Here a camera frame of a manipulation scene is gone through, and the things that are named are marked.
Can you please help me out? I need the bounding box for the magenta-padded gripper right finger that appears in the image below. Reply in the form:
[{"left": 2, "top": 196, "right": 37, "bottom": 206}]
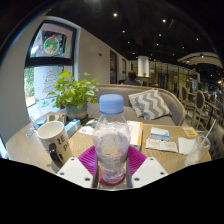
[{"left": 125, "top": 145, "right": 169, "bottom": 190}]

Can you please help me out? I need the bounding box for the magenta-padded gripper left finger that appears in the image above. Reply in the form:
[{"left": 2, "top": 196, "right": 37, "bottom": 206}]
[{"left": 57, "top": 145, "right": 100, "bottom": 190}]

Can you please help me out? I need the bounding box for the clear blue-capped water bottle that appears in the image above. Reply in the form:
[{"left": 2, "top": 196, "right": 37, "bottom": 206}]
[{"left": 92, "top": 93, "right": 132, "bottom": 191}]

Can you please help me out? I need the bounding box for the small blue white box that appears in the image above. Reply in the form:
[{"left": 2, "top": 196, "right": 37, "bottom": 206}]
[{"left": 149, "top": 126, "right": 170, "bottom": 142}]

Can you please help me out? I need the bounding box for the white orange carton box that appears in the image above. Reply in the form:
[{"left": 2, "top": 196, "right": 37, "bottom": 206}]
[{"left": 128, "top": 120, "right": 144, "bottom": 148}]

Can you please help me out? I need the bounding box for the light blue packet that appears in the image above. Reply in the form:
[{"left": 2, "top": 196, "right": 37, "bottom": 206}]
[{"left": 64, "top": 118, "right": 82, "bottom": 138}]

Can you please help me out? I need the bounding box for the white paper napkin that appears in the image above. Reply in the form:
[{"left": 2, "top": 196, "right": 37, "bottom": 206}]
[{"left": 177, "top": 136, "right": 201, "bottom": 156}]

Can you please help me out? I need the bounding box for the open printed booklet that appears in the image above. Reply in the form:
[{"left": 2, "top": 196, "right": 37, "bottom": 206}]
[{"left": 78, "top": 118, "right": 99, "bottom": 136}]

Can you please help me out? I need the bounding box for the brown patterned notebook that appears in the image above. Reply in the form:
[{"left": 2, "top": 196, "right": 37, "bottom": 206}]
[{"left": 46, "top": 112, "right": 68, "bottom": 125}]

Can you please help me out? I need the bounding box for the small yellow card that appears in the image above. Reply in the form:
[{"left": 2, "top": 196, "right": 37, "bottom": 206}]
[{"left": 182, "top": 126, "right": 198, "bottom": 138}]

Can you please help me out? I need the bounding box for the grey white chevron cushion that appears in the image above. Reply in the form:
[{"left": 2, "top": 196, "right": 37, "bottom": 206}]
[{"left": 128, "top": 88, "right": 173, "bottom": 121}]

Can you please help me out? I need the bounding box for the grey curved sofa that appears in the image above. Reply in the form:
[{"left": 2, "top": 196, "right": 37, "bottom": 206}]
[{"left": 87, "top": 83, "right": 187, "bottom": 127}]

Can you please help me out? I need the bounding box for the green potted plant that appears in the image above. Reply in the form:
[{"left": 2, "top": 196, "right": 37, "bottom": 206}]
[{"left": 48, "top": 71, "right": 100, "bottom": 122}]

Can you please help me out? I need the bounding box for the group of dining chairs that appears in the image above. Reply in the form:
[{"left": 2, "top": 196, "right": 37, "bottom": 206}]
[{"left": 178, "top": 84, "right": 224, "bottom": 131}]

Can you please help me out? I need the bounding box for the person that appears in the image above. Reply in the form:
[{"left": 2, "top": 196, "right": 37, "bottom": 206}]
[{"left": 123, "top": 70, "right": 142, "bottom": 87}]

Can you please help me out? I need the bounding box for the group of ceiling lights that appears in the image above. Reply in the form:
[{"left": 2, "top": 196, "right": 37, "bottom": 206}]
[{"left": 109, "top": 11, "right": 214, "bottom": 68}]

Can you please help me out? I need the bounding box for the white mug with dark handle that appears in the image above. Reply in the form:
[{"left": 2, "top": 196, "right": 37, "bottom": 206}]
[{"left": 36, "top": 120, "right": 74, "bottom": 165}]

